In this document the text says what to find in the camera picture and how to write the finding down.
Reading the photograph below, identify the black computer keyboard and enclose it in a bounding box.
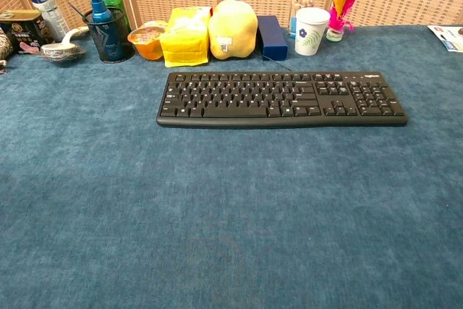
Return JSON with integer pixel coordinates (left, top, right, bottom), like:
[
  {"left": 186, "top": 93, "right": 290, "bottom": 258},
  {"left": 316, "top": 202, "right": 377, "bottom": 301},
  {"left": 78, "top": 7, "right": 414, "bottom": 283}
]
[{"left": 156, "top": 71, "right": 409, "bottom": 129}]

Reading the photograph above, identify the blue fuzzy tablecloth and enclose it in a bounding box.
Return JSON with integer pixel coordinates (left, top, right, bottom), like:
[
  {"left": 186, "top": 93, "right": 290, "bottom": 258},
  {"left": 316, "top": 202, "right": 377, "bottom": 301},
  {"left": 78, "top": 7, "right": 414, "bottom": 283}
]
[{"left": 0, "top": 25, "right": 463, "bottom": 309}]

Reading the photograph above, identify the yellow snack packet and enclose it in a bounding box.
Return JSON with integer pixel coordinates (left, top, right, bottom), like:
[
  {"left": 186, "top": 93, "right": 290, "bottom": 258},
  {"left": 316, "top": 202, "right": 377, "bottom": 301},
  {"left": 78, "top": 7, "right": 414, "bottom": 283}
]
[{"left": 158, "top": 6, "right": 213, "bottom": 68}]

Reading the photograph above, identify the dark blue rectangular box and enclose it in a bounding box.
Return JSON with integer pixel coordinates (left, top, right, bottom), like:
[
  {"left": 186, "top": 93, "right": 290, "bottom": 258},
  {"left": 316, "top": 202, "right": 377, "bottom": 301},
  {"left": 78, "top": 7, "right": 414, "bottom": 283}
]
[{"left": 256, "top": 14, "right": 289, "bottom": 62}]

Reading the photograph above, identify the yellow plush toy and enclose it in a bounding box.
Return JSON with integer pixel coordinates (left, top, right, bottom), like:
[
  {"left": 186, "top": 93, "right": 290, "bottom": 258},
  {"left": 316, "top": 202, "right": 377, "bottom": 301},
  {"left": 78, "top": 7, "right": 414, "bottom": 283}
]
[{"left": 208, "top": 0, "right": 259, "bottom": 62}]

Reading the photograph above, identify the orange fruit jelly cup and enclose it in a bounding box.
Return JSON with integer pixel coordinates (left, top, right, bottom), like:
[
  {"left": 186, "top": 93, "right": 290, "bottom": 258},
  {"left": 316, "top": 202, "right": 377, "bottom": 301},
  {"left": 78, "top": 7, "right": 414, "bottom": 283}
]
[
  {"left": 143, "top": 20, "right": 169, "bottom": 35},
  {"left": 127, "top": 25, "right": 166, "bottom": 62}
]

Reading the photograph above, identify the white paper cup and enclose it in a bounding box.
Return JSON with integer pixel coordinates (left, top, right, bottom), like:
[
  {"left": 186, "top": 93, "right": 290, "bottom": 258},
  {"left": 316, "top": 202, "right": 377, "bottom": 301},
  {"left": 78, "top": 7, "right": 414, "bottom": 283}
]
[{"left": 294, "top": 7, "right": 331, "bottom": 57}]

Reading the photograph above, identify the green drink can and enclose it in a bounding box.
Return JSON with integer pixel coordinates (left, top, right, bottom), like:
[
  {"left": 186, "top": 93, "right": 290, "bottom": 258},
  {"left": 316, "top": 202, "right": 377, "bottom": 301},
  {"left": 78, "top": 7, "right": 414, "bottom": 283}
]
[{"left": 98, "top": 0, "right": 133, "bottom": 33}]

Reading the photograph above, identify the small blue spray bottle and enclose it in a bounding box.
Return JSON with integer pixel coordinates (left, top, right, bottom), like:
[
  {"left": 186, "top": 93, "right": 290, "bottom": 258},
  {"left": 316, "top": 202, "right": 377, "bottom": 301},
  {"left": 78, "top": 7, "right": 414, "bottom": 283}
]
[{"left": 88, "top": 0, "right": 115, "bottom": 25}]

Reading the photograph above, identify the white plastic spoon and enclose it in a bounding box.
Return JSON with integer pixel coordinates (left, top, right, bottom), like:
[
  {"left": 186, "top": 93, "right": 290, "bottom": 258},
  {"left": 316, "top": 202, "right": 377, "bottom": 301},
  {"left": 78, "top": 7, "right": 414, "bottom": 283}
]
[{"left": 60, "top": 25, "right": 90, "bottom": 48}]

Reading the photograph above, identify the patterned tape roll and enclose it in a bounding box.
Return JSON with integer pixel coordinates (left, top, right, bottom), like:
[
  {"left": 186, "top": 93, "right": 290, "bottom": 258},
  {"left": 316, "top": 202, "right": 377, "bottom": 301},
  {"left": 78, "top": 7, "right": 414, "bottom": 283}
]
[{"left": 40, "top": 43, "right": 87, "bottom": 64}]

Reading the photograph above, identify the blister pack with blue card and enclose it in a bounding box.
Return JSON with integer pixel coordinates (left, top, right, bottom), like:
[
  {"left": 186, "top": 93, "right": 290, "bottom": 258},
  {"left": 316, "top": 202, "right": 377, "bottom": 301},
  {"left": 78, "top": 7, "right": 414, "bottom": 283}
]
[{"left": 426, "top": 25, "right": 463, "bottom": 54}]

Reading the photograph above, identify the gold rectangular food tin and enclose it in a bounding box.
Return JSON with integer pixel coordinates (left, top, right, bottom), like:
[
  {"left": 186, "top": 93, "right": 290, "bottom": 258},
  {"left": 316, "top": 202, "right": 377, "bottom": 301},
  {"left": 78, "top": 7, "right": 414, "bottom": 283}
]
[{"left": 0, "top": 9, "right": 56, "bottom": 56}]

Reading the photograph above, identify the black keyboard cable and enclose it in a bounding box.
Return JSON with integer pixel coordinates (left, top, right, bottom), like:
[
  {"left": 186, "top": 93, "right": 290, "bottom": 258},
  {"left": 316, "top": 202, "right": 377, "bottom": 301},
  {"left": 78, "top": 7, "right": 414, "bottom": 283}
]
[{"left": 257, "top": 51, "right": 294, "bottom": 73}]

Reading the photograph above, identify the coiled beige rope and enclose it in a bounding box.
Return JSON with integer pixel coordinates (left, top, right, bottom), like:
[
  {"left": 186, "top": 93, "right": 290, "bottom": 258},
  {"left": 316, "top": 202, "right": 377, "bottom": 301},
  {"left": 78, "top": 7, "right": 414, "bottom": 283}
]
[{"left": 0, "top": 26, "right": 14, "bottom": 67}]

